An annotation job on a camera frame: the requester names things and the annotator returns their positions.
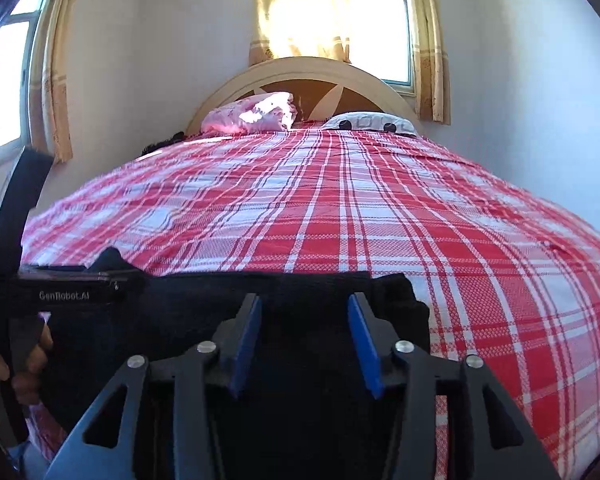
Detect white patterned pillow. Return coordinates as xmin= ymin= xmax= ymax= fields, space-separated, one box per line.
xmin=321 ymin=111 xmax=419 ymax=137

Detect red plaid bedspread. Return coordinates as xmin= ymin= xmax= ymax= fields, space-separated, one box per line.
xmin=19 ymin=127 xmax=600 ymax=480

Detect side window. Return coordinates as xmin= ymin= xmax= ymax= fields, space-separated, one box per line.
xmin=0 ymin=0 xmax=62 ymax=159

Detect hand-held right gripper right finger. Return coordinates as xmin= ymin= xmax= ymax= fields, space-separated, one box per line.
xmin=347 ymin=293 xmax=564 ymax=480

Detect narrow yellow curtain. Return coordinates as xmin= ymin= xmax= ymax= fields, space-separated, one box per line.
xmin=405 ymin=0 xmax=452 ymax=126

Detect cream wooden headboard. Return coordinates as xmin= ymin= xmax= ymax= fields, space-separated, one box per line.
xmin=185 ymin=56 xmax=427 ymax=137

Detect window with white frame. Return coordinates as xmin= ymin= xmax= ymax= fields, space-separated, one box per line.
xmin=260 ymin=0 xmax=414 ymax=89

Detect yellow side window curtain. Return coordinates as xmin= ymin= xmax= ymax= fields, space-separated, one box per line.
xmin=28 ymin=0 xmax=89 ymax=164

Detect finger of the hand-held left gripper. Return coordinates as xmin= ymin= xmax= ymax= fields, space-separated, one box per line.
xmin=92 ymin=246 xmax=151 ymax=305

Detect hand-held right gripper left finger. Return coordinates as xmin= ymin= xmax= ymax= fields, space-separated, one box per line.
xmin=45 ymin=293 xmax=263 ymax=480

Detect person's left hand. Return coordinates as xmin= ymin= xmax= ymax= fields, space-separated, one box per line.
xmin=0 ymin=326 xmax=55 ymax=407

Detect pink pillow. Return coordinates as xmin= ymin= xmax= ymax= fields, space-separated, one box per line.
xmin=200 ymin=91 xmax=299 ymax=135

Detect dark cloth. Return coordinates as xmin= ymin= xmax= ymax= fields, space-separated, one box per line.
xmin=139 ymin=131 xmax=189 ymax=156

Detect wide yellow sheer curtain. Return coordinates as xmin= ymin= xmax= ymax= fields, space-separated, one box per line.
xmin=248 ymin=0 xmax=354 ymax=67

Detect black pants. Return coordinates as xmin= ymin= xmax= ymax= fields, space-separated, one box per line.
xmin=39 ymin=252 xmax=432 ymax=480

